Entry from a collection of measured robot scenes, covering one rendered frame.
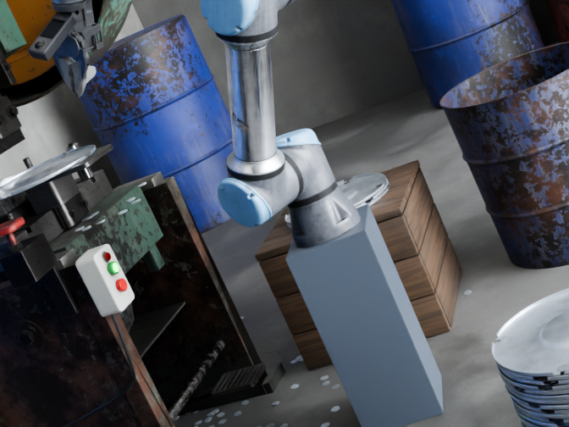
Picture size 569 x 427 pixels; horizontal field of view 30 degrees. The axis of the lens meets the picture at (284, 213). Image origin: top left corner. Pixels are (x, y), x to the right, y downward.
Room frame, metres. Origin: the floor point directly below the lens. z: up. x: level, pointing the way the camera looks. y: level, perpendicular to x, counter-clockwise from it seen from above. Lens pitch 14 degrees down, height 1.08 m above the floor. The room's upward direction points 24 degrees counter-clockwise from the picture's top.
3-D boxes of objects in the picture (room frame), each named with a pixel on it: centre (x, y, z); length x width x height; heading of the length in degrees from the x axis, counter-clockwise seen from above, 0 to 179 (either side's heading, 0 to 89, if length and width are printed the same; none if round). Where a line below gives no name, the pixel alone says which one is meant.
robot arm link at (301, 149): (2.19, -0.06, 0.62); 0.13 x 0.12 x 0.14; 132
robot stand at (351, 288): (2.20, -0.07, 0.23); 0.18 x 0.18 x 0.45; 77
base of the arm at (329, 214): (2.20, -0.07, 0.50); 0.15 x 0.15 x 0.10
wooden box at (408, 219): (2.72, -0.14, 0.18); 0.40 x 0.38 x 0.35; 69
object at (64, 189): (2.44, 0.44, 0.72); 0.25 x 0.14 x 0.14; 66
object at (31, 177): (2.46, 0.48, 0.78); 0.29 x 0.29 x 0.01
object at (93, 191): (2.51, 0.60, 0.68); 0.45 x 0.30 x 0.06; 156
